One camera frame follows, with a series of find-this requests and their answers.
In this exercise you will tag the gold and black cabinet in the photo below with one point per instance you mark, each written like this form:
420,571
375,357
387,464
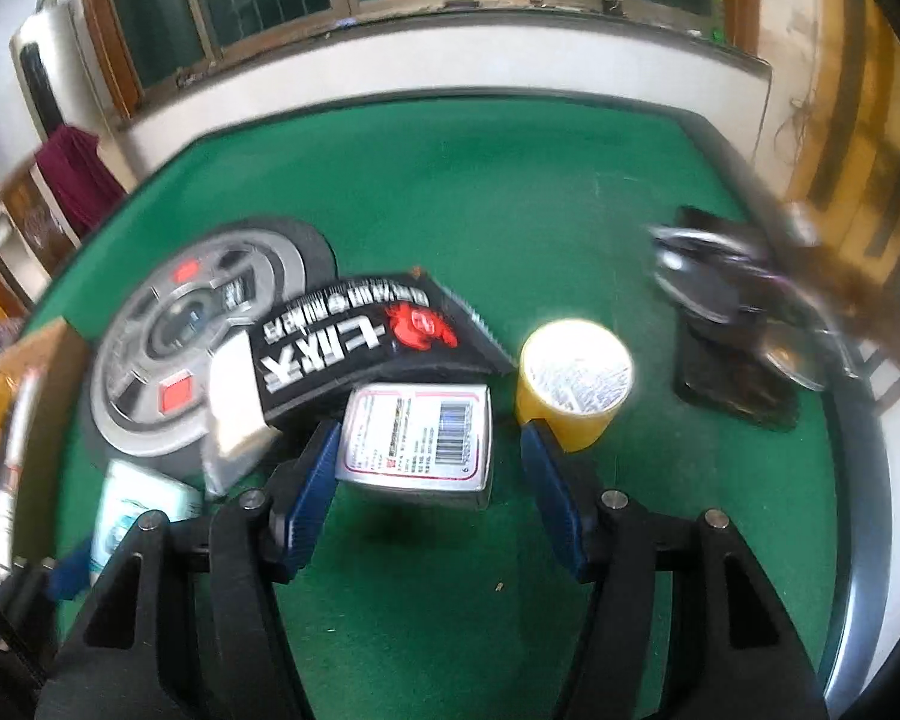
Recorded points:
870,90

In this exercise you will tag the green bottle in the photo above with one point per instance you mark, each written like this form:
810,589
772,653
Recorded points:
717,30

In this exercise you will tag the yellow snack packet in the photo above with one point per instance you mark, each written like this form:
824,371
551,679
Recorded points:
0,405

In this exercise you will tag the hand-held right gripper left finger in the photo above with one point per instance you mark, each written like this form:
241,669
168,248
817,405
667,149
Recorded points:
307,510

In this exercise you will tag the white charger cube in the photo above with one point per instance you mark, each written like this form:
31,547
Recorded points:
232,420

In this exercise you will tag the yellow cup with foil lid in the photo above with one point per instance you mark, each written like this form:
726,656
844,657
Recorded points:
570,375

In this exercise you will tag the black snack packet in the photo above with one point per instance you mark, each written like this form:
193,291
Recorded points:
330,360

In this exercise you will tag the wooden chair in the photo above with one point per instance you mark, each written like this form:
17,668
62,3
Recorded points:
37,232

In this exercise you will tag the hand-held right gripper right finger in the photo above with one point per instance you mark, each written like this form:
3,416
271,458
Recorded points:
555,502

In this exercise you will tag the white standing air conditioner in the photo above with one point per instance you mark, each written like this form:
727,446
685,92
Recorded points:
41,82

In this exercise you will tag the round table control panel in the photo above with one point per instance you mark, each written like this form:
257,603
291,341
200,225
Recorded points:
142,360

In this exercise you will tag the tissue pack green cartoon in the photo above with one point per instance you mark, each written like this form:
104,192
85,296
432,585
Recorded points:
131,502

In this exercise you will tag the cardboard box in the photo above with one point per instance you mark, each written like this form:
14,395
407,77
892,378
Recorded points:
52,360

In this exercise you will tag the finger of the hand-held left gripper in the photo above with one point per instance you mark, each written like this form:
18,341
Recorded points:
71,574

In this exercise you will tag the maroon cloth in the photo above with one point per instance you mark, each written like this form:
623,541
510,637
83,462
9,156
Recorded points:
75,180

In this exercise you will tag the small silver box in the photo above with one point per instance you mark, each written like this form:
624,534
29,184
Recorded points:
412,435

